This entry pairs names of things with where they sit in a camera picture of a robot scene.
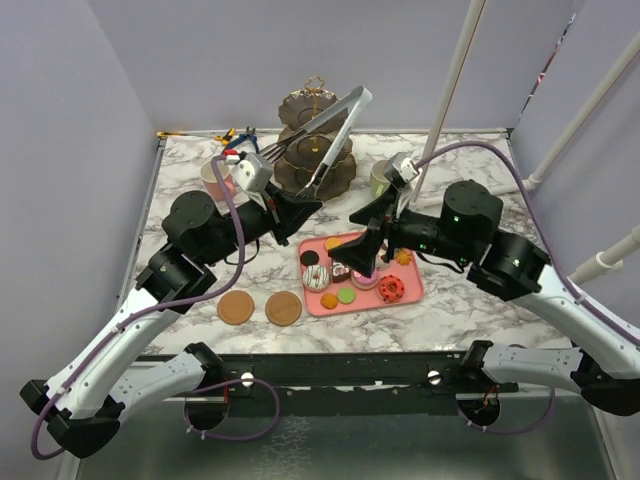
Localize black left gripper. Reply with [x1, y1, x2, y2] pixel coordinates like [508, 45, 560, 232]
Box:
[203, 180, 325, 267]

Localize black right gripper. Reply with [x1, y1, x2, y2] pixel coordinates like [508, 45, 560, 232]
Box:
[329, 181, 475, 275]

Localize pink frosted donut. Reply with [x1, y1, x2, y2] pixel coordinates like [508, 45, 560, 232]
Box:
[351, 270, 379, 290]

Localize three-tier grey cake stand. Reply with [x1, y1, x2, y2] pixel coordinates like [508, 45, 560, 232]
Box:
[274, 76, 357, 202]

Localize white chocolate-striped donut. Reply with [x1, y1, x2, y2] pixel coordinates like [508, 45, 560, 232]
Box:
[302, 264, 331, 292]

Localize metal serving tongs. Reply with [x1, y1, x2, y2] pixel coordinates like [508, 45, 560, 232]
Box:
[260, 85, 372, 200]

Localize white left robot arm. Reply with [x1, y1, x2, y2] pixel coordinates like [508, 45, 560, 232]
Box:
[20, 184, 322, 459]

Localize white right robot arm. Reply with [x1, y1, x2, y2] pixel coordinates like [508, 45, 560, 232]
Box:
[329, 180, 639, 416]

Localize chocolate cake slice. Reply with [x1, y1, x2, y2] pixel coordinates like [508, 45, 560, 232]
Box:
[330, 261, 351, 284]

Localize orange jam biscuit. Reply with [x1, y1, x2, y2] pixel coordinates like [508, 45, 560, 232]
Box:
[324, 237, 342, 252]

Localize orange flower cookie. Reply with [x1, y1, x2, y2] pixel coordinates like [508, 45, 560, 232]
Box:
[394, 249, 414, 266]

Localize green macaron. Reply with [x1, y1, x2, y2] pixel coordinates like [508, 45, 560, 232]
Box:
[336, 287, 356, 305]

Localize pink serving tray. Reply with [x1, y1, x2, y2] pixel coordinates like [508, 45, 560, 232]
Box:
[297, 230, 426, 318]

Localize red frosted donut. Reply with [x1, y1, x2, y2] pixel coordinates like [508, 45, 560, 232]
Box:
[377, 275, 405, 303]

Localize black sandwich cookie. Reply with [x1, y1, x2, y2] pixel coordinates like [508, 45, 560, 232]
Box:
[299, 250, 320, 267]

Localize chocolate chip cookie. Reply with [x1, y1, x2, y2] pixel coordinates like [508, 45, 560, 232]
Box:
[320, 293, 339, 310]

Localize green mug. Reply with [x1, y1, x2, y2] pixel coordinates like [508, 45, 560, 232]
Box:
[369, 160, 390, 198]

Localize pink mug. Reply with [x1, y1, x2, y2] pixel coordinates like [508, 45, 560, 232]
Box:
[200, 161, 237, 201]

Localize right round wooden coaster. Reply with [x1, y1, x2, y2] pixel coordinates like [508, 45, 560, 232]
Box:
[265, 291, 302, 327]

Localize round wooden coaster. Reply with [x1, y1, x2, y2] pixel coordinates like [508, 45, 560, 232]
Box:
[265, 291, 302, 327]
[217, 290, 255, 326]

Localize left round wooden coaster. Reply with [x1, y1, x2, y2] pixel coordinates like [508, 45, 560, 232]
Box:
[217, 290, 255, 326]

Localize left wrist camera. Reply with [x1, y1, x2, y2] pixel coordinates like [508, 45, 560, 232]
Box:
[230, 152, 274, 193]

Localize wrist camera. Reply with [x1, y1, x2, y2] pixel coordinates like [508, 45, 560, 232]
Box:
[383, 152, 420, 191]
[230, 152, 274, 193]

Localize blue handled pliers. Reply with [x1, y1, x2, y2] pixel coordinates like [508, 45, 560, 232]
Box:
[226, 127, 260, 153]

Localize yellow handled cutters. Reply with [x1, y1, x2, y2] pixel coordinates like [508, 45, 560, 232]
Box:
[214, 128, 236, 145]

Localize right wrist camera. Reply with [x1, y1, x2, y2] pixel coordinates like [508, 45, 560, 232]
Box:
[383, 152, 420, 191]

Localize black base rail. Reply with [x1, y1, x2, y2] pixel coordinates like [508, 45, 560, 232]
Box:
[164, 344, 521, 416]

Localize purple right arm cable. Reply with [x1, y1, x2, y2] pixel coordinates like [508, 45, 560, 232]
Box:
[414, 140, 640, 437]

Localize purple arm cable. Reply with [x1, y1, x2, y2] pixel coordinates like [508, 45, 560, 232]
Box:
[29, 154, 281, 460]
[414, 140, 640, 437]

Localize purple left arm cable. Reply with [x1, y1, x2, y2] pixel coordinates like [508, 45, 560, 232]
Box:
[29, 154, 281, 460]

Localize white pvc pipe frame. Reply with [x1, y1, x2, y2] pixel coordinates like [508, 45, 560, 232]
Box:
[408, 0, 640, 286]

